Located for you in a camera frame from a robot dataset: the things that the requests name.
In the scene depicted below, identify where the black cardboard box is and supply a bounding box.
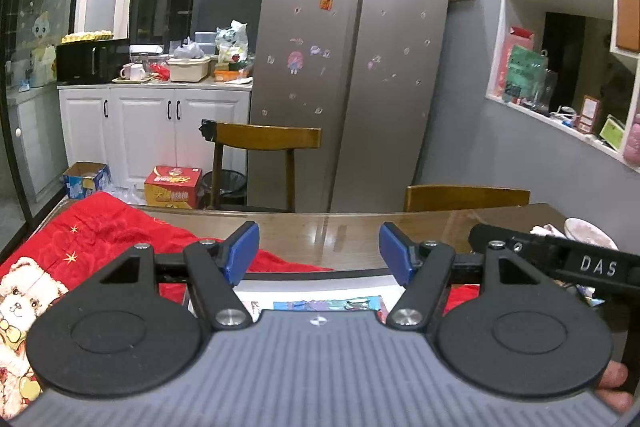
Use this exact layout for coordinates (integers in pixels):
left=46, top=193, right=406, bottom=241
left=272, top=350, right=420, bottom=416
left=185, top=277, right=416, bottom=325

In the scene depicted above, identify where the printed white plastic bag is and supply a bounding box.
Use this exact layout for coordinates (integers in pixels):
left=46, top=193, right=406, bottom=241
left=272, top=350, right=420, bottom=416
left=216, top=21, right=249, bottom=62

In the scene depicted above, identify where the beige plastic basin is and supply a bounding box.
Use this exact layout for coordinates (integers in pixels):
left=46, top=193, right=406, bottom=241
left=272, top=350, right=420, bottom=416
left=166, top=56, right=211, bottom=82

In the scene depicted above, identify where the white kitchen cabinet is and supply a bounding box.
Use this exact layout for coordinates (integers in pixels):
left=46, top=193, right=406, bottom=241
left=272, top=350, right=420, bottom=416
left=57, top=83, right=252, bottom=202

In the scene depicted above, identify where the wooden chair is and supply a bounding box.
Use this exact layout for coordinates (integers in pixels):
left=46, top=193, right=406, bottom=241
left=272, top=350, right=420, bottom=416
left=404, top=184, right=531, bottom=214
left=210, top=121, right=322, bottom=212

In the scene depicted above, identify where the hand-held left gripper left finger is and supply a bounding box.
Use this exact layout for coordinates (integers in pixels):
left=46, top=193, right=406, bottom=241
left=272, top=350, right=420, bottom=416
left=95, top=221, right=261, bottom=332

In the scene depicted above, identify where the pink gift bag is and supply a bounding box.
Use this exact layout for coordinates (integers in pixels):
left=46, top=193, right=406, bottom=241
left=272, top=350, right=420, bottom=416
left=495, top=27, right=535, bottom=100

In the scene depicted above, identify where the silver refrigerator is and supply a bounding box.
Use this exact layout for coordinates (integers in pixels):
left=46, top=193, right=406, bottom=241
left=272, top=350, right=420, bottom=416
left=247, top=0, right=453, bottom=214

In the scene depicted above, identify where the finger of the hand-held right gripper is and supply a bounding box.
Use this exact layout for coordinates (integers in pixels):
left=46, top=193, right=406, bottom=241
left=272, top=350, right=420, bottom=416
left=469, top=223, right=555, bottom=277

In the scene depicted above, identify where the grey plastic bag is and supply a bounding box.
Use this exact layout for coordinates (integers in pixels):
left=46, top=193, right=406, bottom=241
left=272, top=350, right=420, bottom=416
left=172, top=38, right=206, bottom=59

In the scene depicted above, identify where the black wastebasket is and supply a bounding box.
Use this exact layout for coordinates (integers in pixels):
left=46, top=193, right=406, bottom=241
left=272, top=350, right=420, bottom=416
left=202, top=169, right=247, bottom=209

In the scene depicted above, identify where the green card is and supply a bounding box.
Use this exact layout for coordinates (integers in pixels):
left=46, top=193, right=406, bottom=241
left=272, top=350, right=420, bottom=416
left=599, top=115, right=626, bottom=151

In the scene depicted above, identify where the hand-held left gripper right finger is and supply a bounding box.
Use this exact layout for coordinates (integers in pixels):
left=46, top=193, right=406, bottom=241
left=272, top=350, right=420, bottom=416
left=378, top=222, right=548, bottom=332

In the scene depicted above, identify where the sliding glass door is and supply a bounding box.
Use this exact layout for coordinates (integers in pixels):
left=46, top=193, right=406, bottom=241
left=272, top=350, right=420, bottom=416
left=0, top=0, right=96, bottom=253

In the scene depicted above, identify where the tray of yellow balls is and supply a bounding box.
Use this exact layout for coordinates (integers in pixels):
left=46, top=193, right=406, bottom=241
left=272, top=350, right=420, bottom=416
left=61, top=29, right=115, bottom=44

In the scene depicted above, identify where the brown box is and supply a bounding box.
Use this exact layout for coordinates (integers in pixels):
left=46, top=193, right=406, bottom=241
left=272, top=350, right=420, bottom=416
left=615, top=0, right=640, bottom=52

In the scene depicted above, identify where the person's right hand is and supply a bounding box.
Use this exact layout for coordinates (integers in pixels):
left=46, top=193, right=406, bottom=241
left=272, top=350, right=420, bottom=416
left=596, top=359, right=633, bottom=414

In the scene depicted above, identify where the white bowl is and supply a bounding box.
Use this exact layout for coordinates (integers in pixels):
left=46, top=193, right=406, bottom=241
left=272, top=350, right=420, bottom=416
left=564, top=217, right=621, bottom=253

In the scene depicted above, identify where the pink jar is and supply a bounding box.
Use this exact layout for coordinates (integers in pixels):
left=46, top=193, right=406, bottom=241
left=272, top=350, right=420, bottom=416
left=624, top=113, right=640, bottom=166

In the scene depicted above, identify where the green gift bag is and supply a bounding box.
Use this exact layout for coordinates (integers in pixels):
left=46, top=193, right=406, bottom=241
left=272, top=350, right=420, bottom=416
left=504, top=46, right=548, bottom=104

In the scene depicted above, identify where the printed picture sheet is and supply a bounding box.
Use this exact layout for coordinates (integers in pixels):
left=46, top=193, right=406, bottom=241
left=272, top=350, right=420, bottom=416
left=247, top=297, right=386, bottom=323

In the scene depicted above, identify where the small picture frame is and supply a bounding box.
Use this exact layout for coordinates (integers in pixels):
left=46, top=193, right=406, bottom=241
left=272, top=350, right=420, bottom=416
left=579, top=96, right=601, bottom=135

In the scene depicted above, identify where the orange bowl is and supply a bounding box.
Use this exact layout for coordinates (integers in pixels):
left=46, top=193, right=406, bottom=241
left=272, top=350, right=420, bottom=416
left=214, top=69, right=251, bottom=84

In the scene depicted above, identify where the blue white carton box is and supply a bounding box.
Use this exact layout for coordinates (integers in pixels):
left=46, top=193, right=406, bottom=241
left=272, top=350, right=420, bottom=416
left=62, top=162, right=112, bottom=200

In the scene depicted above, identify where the black microwave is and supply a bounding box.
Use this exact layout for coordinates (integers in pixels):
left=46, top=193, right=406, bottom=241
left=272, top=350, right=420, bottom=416
left=56, top=38, right=132, bottom=84

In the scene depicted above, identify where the clear plastic storage box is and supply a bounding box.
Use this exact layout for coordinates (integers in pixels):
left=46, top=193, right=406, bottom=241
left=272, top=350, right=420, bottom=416
left=194, top=31, right=218, bottom=55

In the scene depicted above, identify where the red carton box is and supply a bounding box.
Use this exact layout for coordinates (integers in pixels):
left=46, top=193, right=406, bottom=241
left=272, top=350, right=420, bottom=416
left=144, top=165, right=203, bottom=209

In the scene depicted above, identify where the red printed blanket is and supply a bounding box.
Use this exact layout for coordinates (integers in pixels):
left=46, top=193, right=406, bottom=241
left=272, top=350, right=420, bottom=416
left=0, top=191, right=483, bottom=418

